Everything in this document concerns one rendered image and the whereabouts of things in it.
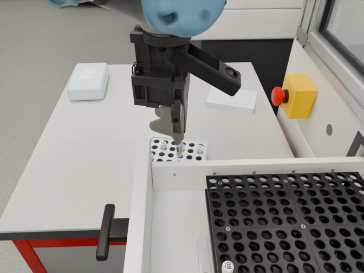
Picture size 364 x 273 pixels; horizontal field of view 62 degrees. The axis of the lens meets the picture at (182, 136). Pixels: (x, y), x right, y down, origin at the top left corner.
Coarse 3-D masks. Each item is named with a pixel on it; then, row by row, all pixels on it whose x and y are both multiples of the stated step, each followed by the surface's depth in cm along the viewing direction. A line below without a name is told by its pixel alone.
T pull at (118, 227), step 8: (112, 208) 38; (104, 216) 37; (112, 216) 37; (104, 224) 36; (112, 224) 36; (120, 224) 36; (128, 224) 36; (104, 232) 35; (112, 232) 36; (120, 232) 36; (104, 240) 35; (112, 240) 35; (120, 240) 35; (104, 248) 34; (96, 256) 33; (104, 256) 33
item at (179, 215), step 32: (224, 160) 47; (256, 160) 47; (288, 160) 47; (320, 160) 47; (352, 160) 47; (160, 192) 50; (192, 192) 50; (160, 224) 45; (192, 224) 45; (160, 256) 41; (192, 256) 41
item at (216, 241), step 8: (208, 176) 44; (216, 176) 44; (208, 184) 43; (216, 184) 43; (208, 192) 42; (216, 192) 42; (216, 200) 41; (216, 208) 40; (224, 216) 39; (224, 224) 38; (216, 232) 37; (224, 232) 37; (216, 240) 36; (224, 240) 36; (216, 248) 35; (216, 256) 34; (224, 256) 35; (232, 256) 34
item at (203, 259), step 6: (198, 240) 42; (204, 240) 42; (198, 246) 41; (204, 246) 41; (198, 252) 40; (204, 252) 40; (198, 258) 40; (204, 258) 40; (204, 264) 39; (204, 270) 39; (210, 270) 39
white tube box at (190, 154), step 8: (152, 136) 67; (160, 136) 66; (152, 144) 65; (168, 144) 65; (184, 144) 66; (192, 144) 66; (200, 144) 65; (152, 152) 64; (160, 152) 63; (168, 152) 63; (176, 152) 63; (184, 152) 63; (192, 152) 64; (160, 160) 62; (168, 160) 62; (176, 160) 61; (184, 160) 61; (192, 160) 61
